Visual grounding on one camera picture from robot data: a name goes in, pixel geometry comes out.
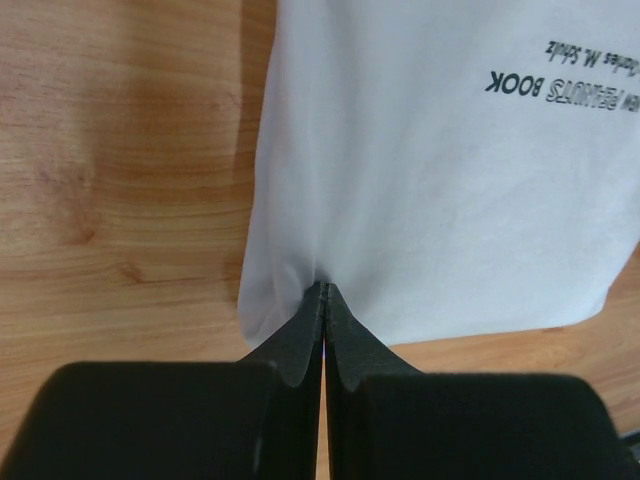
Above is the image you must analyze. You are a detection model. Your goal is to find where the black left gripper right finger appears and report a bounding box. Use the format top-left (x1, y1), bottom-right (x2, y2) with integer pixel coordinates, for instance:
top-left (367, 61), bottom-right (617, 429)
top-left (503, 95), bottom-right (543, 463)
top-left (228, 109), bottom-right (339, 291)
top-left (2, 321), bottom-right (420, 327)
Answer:
top-left (324, 284), bottom-right (639, 479)

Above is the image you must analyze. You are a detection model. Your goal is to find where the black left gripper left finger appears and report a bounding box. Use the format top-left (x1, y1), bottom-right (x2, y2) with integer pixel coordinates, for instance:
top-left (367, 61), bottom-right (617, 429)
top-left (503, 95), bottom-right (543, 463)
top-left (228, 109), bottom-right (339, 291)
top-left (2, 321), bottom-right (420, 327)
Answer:
top-left (1, 283), bottom-right (324, 479)

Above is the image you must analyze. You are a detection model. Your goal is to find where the white and green raglan t-shirt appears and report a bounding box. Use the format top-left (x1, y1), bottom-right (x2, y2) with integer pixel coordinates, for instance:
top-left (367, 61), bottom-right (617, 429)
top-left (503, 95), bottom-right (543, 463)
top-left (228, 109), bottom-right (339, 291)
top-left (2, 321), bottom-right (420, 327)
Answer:
top-left (238, 1), bottom-right (639, 346)

